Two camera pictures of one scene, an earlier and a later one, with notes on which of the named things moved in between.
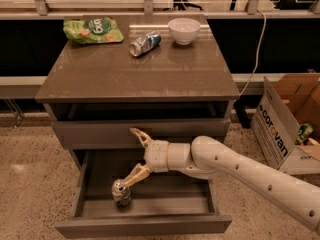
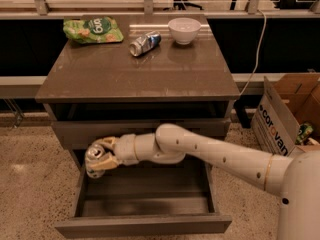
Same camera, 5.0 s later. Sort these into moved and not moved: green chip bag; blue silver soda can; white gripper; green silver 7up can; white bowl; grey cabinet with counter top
Moved: white gripper; green silver 7up can
Not moved: white bowl; green chip bag; grey cabinet with counter top; blue silver soda can
